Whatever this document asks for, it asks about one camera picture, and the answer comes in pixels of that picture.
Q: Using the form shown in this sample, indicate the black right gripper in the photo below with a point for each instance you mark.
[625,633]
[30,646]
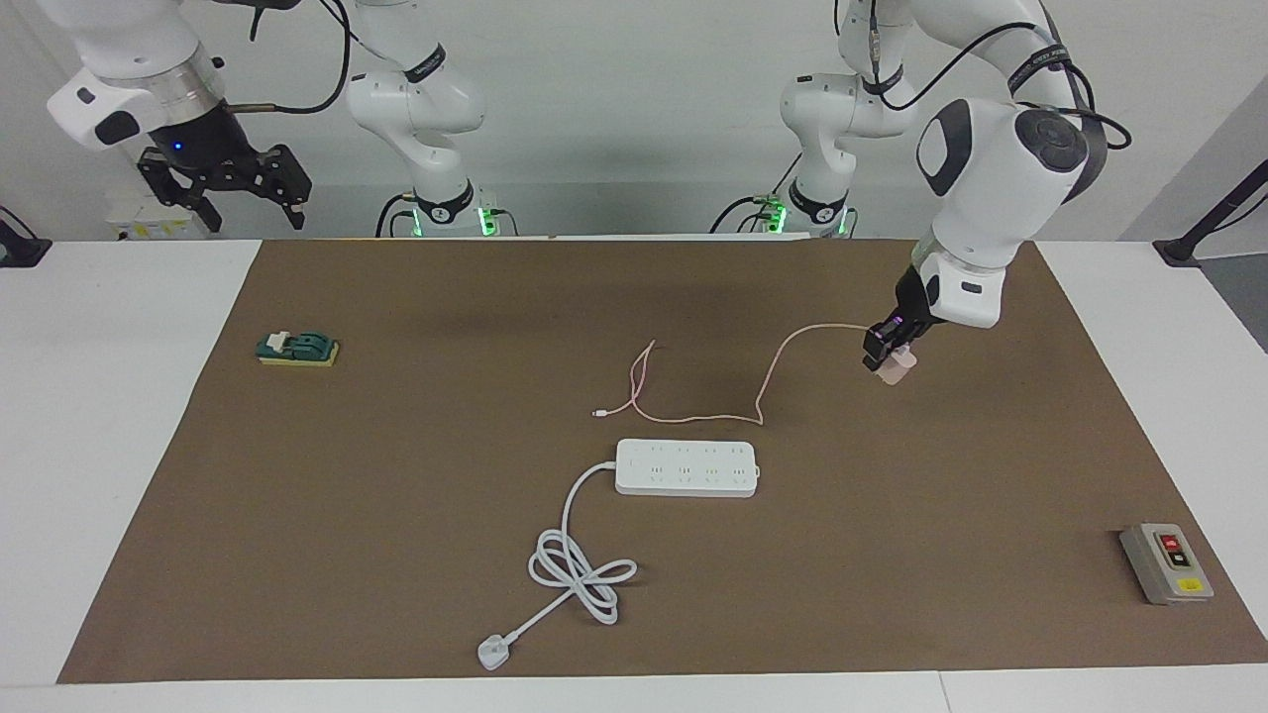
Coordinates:
[213,158]

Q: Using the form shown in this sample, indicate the brown table mat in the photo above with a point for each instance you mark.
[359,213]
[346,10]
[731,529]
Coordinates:
[792,594]

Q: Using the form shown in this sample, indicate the white box with yellow labels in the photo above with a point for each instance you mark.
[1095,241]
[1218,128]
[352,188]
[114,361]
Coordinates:
[139,226]

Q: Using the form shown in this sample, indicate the white power strip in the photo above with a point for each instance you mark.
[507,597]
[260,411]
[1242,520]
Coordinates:
[686,467]

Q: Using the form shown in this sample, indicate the pink charger adapter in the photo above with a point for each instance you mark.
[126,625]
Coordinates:
[899,369]

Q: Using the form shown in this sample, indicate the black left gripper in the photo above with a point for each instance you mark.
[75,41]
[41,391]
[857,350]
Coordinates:
[914,302]

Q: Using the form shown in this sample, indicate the grey push button box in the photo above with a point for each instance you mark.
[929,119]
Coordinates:
[1167,564]

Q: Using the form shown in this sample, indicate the green knife switch block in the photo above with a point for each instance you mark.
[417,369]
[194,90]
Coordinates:
[302,347]

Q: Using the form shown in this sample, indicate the black table clamp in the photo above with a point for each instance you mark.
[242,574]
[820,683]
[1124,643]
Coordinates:
[20,248]

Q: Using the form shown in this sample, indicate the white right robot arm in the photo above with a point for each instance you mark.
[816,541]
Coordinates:
[416,99]

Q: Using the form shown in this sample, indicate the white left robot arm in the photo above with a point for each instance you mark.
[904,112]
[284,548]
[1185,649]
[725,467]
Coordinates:
[991,168]

